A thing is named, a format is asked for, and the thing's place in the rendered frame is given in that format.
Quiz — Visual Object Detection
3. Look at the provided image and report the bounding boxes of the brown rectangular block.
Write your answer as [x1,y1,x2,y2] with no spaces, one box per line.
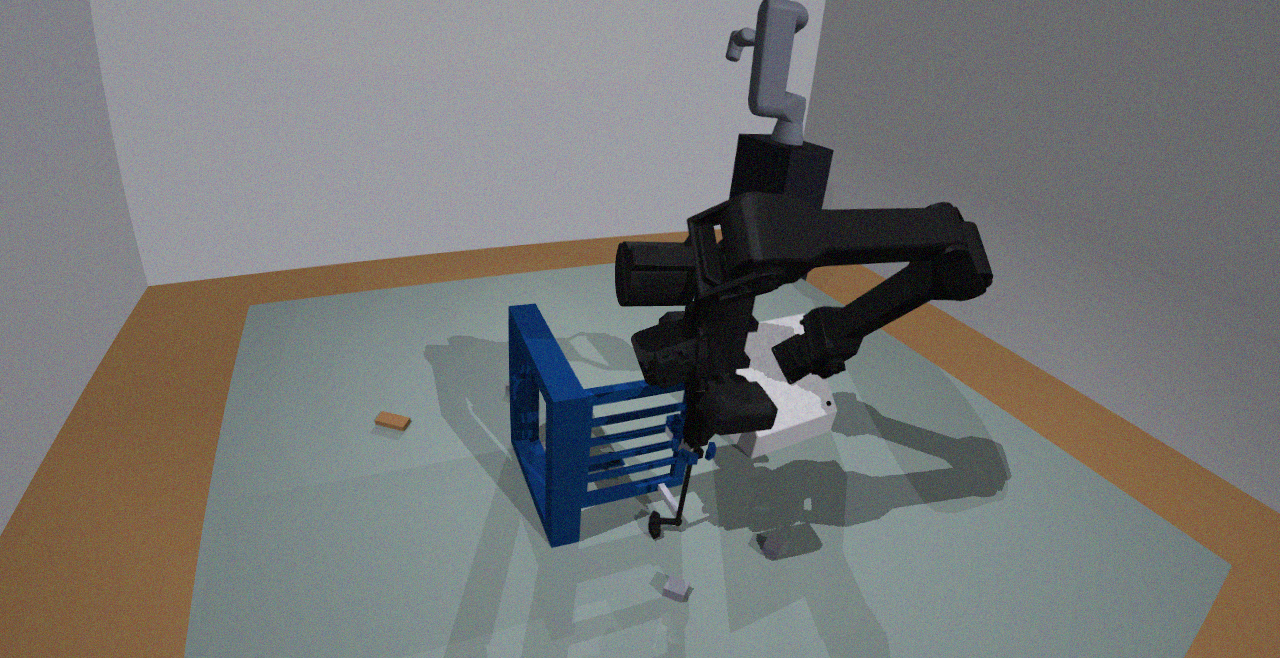
[375,411,411,431]

